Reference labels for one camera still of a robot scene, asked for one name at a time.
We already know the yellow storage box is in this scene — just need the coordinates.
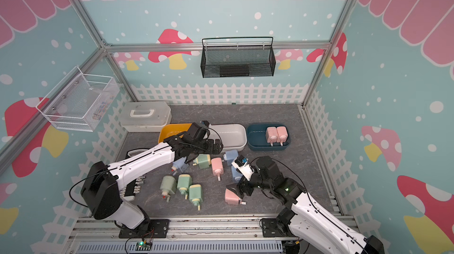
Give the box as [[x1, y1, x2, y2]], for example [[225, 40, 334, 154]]
[[158, 123, 192, 143]]

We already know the teal storage box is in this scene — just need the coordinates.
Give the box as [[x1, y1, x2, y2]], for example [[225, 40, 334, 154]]
[[247, 122, 292, 152]]

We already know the green sharpener bottom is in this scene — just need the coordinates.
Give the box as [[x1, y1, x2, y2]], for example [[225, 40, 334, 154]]
[[189, 184, 203, 211]]

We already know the blue sharpener center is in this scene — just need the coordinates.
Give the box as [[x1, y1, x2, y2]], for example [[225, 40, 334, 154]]
[[231, 165, 243, 183]]

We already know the green sharpener middle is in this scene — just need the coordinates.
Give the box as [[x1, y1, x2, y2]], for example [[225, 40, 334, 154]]
[[177, 174, 192, 200]]

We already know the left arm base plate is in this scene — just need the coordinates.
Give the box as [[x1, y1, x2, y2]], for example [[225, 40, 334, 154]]
[[119, 218, 170, 239]]

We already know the pale green sharpener left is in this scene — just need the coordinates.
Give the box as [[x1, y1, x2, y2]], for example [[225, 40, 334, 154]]
[[160, 175, 177, 202]]

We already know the translucent lidded case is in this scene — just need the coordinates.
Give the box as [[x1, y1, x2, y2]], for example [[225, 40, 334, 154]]
[[119, 101, 172, 132]]

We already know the blue sharpener left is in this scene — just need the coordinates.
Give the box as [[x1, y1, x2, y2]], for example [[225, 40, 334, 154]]
[[171, 157, 189, 175]]

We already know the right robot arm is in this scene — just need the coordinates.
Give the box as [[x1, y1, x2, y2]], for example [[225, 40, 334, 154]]
[[228, 155, 385, 254]]

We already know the green circuit board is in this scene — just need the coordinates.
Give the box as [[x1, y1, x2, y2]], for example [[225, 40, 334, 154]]
[[135, 241, 153, 251]]

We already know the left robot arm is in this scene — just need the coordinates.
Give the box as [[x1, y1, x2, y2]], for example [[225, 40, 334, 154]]
[[80, 122, 223, 233]]

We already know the blue sharpener upper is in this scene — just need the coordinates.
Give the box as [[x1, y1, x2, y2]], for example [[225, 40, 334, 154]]
[[223, 149, 239, 166]]

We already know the white wire mesh basket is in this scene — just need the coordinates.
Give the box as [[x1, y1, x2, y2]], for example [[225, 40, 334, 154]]
[[35, 67, 120, 132]]

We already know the black wire mesh basket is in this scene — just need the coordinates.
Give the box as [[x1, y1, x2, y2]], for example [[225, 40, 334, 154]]
[[201, 36, 276, 78]]

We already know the pink sharpener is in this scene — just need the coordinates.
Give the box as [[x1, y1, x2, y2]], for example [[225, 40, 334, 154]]
[[276, 126, 288, 146], [266, 126, 279, 146], [225, 189, 247, 205], [211, 158, 224, 181]]

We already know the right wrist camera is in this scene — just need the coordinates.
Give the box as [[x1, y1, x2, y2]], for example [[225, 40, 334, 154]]
[[232, 155, 256, 181]]

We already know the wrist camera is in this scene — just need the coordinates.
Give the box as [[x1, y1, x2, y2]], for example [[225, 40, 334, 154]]
[[201, 120, 210, 129], [232, 155, 256, 181]]

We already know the black tool rack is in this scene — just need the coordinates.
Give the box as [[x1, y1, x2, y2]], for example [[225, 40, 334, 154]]
[[120, 175, 146, 201]]

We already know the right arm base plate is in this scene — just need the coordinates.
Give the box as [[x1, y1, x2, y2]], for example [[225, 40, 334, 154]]
[[260, 218, 293, 237]]

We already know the white storage box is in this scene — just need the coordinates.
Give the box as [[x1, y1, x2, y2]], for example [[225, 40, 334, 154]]
[[209, 124, 247, 152]]

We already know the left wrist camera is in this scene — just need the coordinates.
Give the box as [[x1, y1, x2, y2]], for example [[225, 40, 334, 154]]
[[201, 120, 210, 129]]

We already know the blue sharpener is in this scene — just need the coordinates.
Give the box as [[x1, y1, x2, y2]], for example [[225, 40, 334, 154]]
[[231, 165, 243, 183], [223, 149, 239, 166], [171, 157, 189, 175]]

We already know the green sharpener upper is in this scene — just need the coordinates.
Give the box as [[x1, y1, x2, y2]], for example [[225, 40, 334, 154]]
[[193, 154, 211, 170]]

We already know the pink sharpener bottom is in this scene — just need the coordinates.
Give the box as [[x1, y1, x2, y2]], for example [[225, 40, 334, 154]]
[[225, 189, 247, 205]]

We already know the aluminium rail frame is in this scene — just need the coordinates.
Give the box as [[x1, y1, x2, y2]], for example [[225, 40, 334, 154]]
[[60, 213, 370, 254]]

